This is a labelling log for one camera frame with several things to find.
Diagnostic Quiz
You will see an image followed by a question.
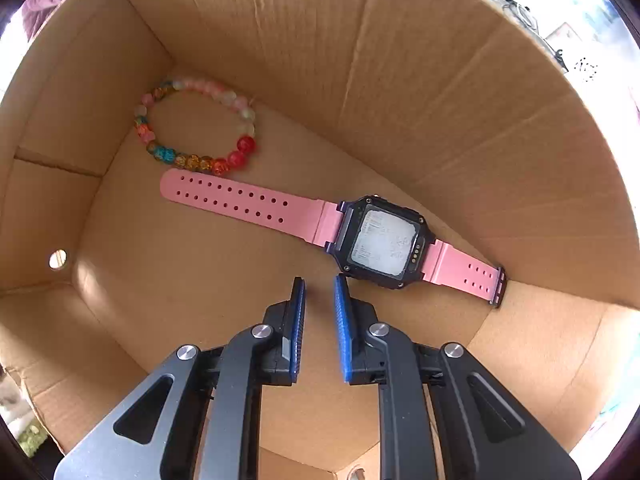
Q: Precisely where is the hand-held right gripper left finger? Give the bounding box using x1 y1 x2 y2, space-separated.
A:
53 276 307 480

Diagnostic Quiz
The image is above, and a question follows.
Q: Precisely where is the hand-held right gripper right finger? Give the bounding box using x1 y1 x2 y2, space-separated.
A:
333 273 582 480

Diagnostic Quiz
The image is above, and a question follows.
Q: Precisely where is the brown cardboard box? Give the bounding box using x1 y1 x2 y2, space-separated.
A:
0 0 640 480

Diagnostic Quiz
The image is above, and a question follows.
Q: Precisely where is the multicolour bead bracelet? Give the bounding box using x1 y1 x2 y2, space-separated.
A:
133 76 259 177

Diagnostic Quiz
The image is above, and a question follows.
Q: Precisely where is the pink strap smartwatch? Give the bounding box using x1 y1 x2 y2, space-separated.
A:
160 168 508 307

